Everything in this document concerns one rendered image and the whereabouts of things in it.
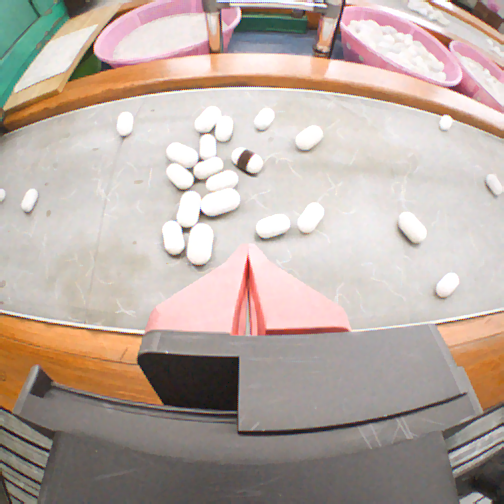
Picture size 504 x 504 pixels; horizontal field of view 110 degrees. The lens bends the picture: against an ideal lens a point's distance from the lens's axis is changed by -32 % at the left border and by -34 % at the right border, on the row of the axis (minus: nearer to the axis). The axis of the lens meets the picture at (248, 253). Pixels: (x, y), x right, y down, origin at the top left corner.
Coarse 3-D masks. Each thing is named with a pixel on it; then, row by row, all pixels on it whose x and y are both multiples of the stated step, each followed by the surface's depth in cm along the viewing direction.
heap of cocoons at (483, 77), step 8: (464, 64) 35; (472, 64) 36; (472, 72) 35; (480, 72) 35; (488, 72) 36; (480, 80) 34; (488, 80) 34; (496, 80) 35; (488, 88) 34; (496, 88) 34; (496, 96) 33
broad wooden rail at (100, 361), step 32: (0, 320) 21; (32, 320) 23; (480, 320) 22; (0, 352) 19; (32, 352) 19; (64, 352) 20; (96, 352) 20; (128, 352) 20; (480, 352) 19; (0, 384) 18; (64, 384) 19; (96, 384) 19; (128, 384) 19; (480, 384) 18
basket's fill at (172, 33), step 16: (176, 16) 38; (192, 16) 38; (144, 32) 35; (160, 32) 35; (176, 32) 35; (192, 32) 34; (128, 48) 34; (144, 48) 34; (160, 48) 34; (176, 48) 34
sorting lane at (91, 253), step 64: (64, 128) 29; (192, 128) 28; (256, 128) 28; (320, 128) 28; (384, 128) 28; (64, 192) 26; (128, 192) 26; (256, 192) 26; (320, 192) 26; (384, 192) 26; (448, 192) 26; (0, 256) 24; (64, 256) 24; (128, 256) 24; (320, 256) 24; (384, 256) 24; (448, 256) 24; (64, 320) 23; (128, 320) 23; (384, 320) 23; (448, 320) 22
